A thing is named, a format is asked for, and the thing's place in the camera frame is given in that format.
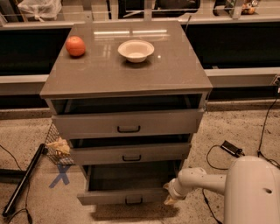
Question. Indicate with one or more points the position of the black wire mesh basket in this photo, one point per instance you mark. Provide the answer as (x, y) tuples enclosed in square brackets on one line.
[(53, 135)]

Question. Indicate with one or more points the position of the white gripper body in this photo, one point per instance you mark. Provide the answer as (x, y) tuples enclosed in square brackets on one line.
[(176, 189)]

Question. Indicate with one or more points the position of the blue tape cross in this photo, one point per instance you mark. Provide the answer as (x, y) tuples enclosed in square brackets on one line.
[(62, 175)]

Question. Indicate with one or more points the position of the grey drawer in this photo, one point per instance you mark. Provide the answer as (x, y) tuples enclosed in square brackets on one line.
[(130, 153), (129, 124), (130, 184)]

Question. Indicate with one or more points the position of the grey drawer cabinet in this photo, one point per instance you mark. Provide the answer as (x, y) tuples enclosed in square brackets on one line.
[(103, 81)]

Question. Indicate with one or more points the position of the white plastic bag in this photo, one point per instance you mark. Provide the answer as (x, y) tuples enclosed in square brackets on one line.
[(41, 10)]

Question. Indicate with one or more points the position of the black power adapter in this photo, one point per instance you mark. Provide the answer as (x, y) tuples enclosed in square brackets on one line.
[(231, 149)]

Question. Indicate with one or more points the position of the orange objects background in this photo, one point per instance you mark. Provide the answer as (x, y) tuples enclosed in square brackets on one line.
[(249, 7)]

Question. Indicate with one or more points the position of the grey top drawer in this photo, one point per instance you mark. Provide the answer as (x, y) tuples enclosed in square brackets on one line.
[(129, 124)]

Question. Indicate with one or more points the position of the grey bottom drawer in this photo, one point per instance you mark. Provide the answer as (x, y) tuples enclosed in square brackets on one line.
[(130, 184)]

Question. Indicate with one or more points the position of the grey middle drawer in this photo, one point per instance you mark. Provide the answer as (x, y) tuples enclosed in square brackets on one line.
[(130, 153)]

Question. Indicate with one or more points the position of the orange fruit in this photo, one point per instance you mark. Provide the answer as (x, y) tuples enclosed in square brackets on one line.
[(75, 46)]

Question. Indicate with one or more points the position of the crumpled paper piece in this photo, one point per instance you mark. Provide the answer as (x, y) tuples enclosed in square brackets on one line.
[(60, 146)]

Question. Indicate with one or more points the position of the black bar left floor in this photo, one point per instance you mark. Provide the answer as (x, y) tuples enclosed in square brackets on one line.
[(23, 181)]

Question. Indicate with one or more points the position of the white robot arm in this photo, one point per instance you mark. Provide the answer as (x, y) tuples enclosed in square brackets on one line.
[(251, 190)]

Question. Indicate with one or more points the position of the white bowl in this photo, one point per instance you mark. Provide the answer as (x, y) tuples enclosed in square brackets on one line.
[(136, 51)]

